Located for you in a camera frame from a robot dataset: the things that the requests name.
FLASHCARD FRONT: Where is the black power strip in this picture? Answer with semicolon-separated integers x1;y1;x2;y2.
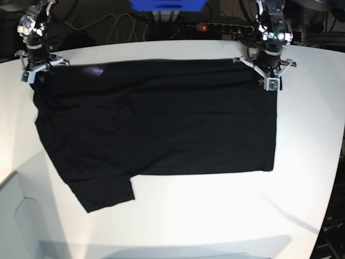
189;22;256;35

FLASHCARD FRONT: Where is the blue plastic bin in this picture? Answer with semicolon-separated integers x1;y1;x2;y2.
130;0;207;12

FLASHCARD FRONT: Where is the white cable on floor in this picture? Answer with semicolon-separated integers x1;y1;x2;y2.
53;12;151;43

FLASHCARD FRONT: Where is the grey cabinet beside table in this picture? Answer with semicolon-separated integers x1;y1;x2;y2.
1;172;72;258

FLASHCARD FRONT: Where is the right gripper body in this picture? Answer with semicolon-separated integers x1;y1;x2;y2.
15;47;70;74

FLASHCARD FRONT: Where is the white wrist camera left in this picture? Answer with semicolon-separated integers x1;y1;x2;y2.
264;77;280;91

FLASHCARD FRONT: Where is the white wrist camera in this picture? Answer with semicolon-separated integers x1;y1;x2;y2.
264;77;280;91
20;70;36;84

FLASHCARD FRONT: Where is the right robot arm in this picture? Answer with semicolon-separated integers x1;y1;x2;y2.
15;1;70;84

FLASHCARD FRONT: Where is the black T-shirt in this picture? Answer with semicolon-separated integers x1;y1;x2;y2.
31;59;277;213

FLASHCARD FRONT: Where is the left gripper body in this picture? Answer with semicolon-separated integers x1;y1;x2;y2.
233;47;296;81

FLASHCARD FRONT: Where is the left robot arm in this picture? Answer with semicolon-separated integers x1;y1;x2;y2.
233;1;296;85

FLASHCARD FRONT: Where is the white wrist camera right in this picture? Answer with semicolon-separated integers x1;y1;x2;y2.
20;70;36;84

